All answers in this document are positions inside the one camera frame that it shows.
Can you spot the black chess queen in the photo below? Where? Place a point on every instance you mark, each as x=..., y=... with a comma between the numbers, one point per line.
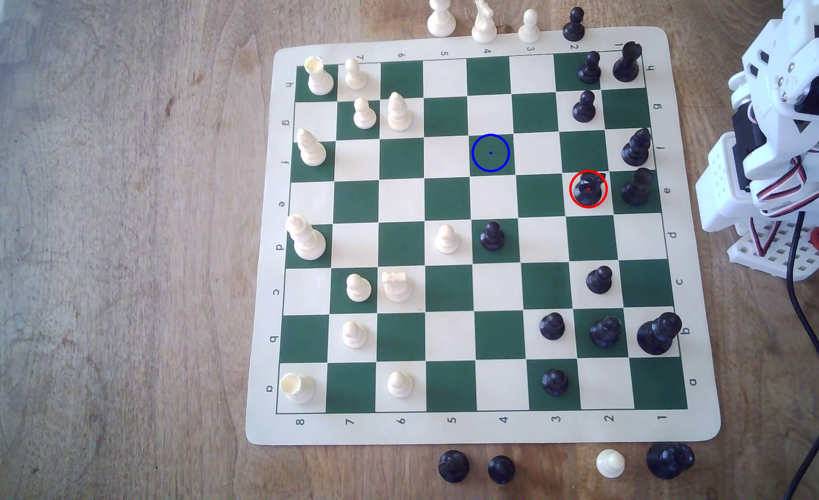
x=668, y=461

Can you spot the white chess knight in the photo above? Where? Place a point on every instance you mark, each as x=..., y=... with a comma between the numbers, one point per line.
x=483, y=28
x=397, y=288

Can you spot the white chess pawn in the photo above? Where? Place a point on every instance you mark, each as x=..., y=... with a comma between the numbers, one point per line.
x=446, y=241
x=356, y=76
x=354, y=335
x=364, y=116
x=400, y=385
x=359, y=289
x=529, y=31
x=610, y=464

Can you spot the black chess rook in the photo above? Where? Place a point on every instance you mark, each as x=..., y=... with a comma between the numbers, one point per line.
x=637, y=189
x=625, y=66

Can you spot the black chess knight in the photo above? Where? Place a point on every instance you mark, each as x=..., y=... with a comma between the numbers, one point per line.
x=588, y=193

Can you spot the white perforated base plate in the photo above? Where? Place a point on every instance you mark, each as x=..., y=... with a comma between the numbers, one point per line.
x=809, y=262

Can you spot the white chess bishop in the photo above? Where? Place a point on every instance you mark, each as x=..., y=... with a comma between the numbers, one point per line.
x=311, y=151
x=399, y=114

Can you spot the green and cream chess mat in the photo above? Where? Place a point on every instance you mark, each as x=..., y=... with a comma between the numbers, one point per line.
x=451, y=291

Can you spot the white chess rook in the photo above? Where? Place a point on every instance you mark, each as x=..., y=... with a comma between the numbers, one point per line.
x=298, y=389
x=320, y=80

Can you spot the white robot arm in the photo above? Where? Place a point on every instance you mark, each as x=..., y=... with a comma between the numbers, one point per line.
x=726, y=187

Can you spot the black chess king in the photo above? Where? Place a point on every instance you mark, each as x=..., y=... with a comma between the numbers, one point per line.
x=656, y=335

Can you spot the white chess queen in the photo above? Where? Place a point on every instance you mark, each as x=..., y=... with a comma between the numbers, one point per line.
x=441, y=21

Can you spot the black chess pawn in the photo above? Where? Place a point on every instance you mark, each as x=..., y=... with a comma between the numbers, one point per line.
x=598, y=281
x=552, y=327
x=453, y=467
x=583, y=110
x=589, y=71
x=492, y=238
x=574, y=28
x=501, y=471
x=555, y=383

